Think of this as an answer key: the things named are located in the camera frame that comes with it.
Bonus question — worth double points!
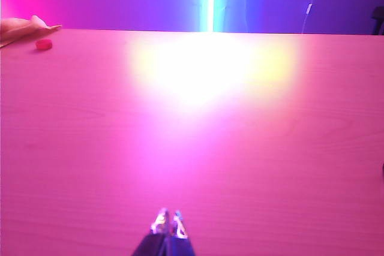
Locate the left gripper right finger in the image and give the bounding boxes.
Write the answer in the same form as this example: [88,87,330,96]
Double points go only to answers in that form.
[166,209,196,256]

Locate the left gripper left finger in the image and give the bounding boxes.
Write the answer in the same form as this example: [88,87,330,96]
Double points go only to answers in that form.
[131,207,170,256]

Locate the red bottle cap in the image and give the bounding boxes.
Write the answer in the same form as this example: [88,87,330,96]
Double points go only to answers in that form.
[35,38,54,50]

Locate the crumpled white tissue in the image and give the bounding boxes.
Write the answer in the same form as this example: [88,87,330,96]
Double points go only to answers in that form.
[0,15,63,44]

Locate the black office chair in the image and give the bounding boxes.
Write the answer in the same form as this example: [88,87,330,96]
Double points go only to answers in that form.
[371,7,384,35]

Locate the hanging thin cable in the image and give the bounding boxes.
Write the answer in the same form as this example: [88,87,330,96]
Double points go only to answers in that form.
[301,3,313,34]

